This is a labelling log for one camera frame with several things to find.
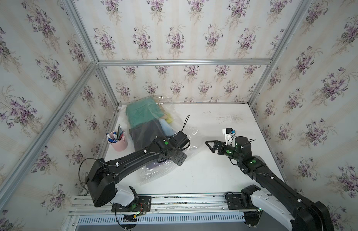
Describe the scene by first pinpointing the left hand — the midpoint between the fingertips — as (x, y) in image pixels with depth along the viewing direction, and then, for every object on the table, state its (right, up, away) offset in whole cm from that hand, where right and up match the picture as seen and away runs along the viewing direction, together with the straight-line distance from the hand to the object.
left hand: (176, 154), depth 79 cm
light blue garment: (-6, +13, +16) cm, 22 cm away
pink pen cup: (-38, +7, +9) cm, 39 cm away
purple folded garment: (-14, -7, +2) cm, 16 cm away
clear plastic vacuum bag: (+3, +17, +30) cm, 34 cm away
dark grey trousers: (-22, +9, +10) cm, 26 cm away
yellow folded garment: (-6, +19, +24) cm, 31 cm away
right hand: (+20, +6, 0) cm, 21 cm away
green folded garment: (-26, +25, +23) cm, 42 cm away
